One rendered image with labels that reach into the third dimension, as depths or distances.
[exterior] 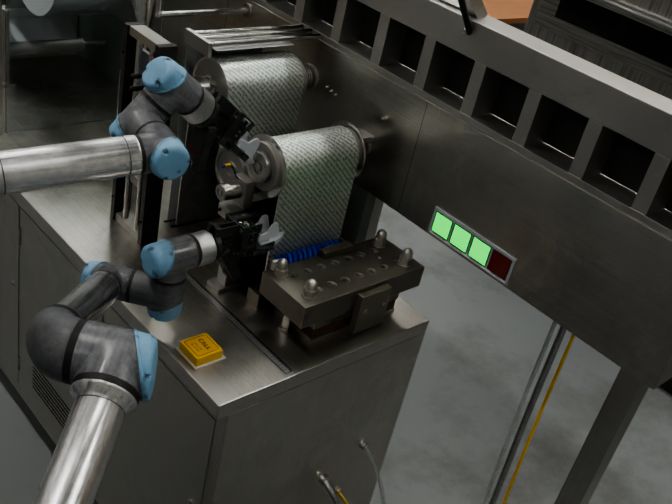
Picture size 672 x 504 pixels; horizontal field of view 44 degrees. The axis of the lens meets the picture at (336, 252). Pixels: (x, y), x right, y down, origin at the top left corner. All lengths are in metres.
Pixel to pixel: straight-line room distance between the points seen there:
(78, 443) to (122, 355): 0.16
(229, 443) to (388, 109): 0.88
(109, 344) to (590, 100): 1.02
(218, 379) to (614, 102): 0.99
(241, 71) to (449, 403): 1.79
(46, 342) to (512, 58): 1.08
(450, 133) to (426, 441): 1.52
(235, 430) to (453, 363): 1.85
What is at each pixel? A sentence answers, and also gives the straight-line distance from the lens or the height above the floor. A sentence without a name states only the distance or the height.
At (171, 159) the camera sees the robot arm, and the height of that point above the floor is 1.40.
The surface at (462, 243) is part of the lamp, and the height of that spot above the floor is 1.18.
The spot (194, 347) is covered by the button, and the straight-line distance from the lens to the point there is 1.88.
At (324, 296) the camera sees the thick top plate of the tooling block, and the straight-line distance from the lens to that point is 1.93.
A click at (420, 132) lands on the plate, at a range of 2.02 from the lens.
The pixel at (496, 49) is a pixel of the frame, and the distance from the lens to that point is 1.87.
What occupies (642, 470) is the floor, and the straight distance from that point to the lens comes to 3.51.
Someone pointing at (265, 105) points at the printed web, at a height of 1.31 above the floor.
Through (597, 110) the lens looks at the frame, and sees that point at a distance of 1.74.
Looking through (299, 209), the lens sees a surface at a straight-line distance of 2.00.
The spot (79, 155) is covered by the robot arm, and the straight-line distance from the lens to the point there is 1.54.
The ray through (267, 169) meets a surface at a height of 1.26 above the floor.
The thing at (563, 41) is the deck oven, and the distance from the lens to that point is 3.88.
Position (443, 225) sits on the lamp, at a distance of 2.01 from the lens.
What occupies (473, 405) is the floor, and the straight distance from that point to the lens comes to 3.42.
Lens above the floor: 2.11
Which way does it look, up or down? 31 degrees down
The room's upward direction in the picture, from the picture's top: 14 degrees clockwise
